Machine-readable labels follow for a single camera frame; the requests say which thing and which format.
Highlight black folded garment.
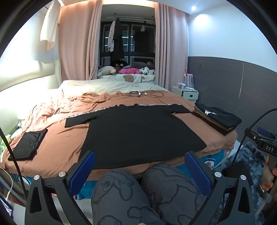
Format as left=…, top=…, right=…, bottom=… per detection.
left=7, top=129, right=48, bottom=161

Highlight white hanging garment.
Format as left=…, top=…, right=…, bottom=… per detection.
left=40, top=0, right=62, bottom=50

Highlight red striped bag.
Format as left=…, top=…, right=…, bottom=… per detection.
left=184, top=70, right=194, bottom=88

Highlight white nightstand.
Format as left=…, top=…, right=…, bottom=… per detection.
left=172, top=85, right=199, bottom=101

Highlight black folded shirt white print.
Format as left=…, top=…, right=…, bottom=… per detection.
left=194, top=103, right=242, bottom=131

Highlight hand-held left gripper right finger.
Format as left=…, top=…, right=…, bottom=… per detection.
left=184, top=151, right=256, bottom=225

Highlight cream duvet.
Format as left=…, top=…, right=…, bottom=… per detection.
left=0, top=77, right=168, bottom=130

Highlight grey printed pants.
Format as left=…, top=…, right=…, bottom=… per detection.
left=91, top=163, right=217, bottom=225

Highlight pink cloth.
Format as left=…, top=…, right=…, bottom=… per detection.
left=119, top=68, right=141, bottom=74

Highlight person's right hand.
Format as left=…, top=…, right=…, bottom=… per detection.
left=260, top=156, right=277, bottom=193

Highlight black hanging garment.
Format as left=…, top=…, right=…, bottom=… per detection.
left=111, top=18, right=125, bottom=63

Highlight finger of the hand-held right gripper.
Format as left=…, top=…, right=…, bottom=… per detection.
left=257, top=127, right=277, bottom=140
left=244, top=128, right=261, bottom=142

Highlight white padded headboard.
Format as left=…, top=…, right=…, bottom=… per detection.
left=0, top=59, right=62, bottom=93

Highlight black shirt with patterned trim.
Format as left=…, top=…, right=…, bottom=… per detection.
left=65, top=104, right=207, bottom=169

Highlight bear print pillow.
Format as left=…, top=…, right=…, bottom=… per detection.
left=102, top=74, right=156, bottom=84

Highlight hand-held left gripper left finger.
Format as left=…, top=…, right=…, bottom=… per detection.
left=25, top=150, right=96, bottom=225

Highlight floral hanging garment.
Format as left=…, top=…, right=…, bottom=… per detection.
left=108, top=20, right=115, bottom=52

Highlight black cable on bed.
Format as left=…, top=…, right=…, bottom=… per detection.
left=138, top=90, right=165, bottom=98

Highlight pink curtain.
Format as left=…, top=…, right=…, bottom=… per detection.
left=58, top=0, right=102, bottom=81
left=155, top=3, right=189, bottom=91

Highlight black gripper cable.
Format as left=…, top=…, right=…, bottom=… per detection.
left=231, top=108, right=277, bottom=165

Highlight brown blanket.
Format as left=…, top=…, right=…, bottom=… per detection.
left=4, top=90, right=238, bottom=180

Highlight black and white plush toy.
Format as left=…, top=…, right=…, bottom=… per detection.
left=140, top=67, right=156, bottom=76

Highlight teal printed bedsheet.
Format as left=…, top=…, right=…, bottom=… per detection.
left=11, top=147, right=234, bottom=201

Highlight grey fluffy rug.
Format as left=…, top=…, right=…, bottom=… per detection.
left=234, top=142, right=269, bottom=217

